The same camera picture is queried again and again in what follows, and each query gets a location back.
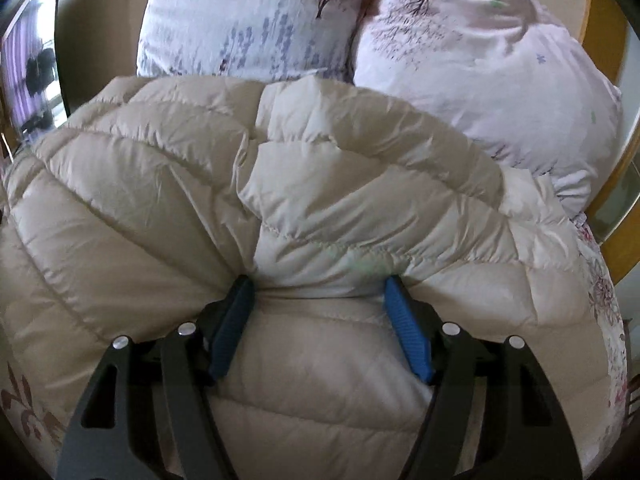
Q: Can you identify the floral bed sheet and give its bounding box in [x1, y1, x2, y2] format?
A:
[0, 164, 632, 476]

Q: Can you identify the wooden door frame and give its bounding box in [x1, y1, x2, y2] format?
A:
[577, 0, 640, 286]

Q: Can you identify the beige quilted down jacket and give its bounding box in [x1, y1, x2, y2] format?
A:
[1, 76, 620, 479]

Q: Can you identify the black framed mirror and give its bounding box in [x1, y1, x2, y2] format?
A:
[1, 0, 67, 143]

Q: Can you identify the left floral pillow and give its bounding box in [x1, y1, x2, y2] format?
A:
[137, 0, 363, 82]

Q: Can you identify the right floral pillow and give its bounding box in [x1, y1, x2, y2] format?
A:
[354, 0, 622, 216]

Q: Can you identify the floral pillow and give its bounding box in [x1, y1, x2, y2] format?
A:
[137, 0, 363, 82]
[354, 0, 622, 216]

